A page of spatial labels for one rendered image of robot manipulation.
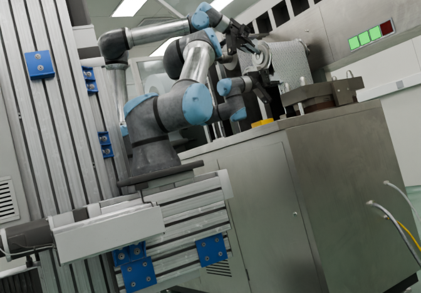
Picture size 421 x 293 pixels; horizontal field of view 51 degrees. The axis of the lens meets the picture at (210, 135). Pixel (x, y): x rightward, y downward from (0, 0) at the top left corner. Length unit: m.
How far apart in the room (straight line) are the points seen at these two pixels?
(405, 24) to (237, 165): 0.94
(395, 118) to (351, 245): 3.16
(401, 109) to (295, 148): 3.22
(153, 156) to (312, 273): 0.88
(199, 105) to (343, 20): 1.19
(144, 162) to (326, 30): 1.35
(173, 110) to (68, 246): 0.46
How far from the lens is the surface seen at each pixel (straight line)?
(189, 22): 1.90
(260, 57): 2.18
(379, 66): 5.00
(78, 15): 1.65
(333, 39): 2.31
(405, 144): 4.95
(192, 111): 1.24
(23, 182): 1.43
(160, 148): 1.29
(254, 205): 2.00
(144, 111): 1.30
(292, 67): 2.23
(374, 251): 2.03
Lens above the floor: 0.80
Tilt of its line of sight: 4 degrees up
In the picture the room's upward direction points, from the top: 14 degrees counter-clockwise
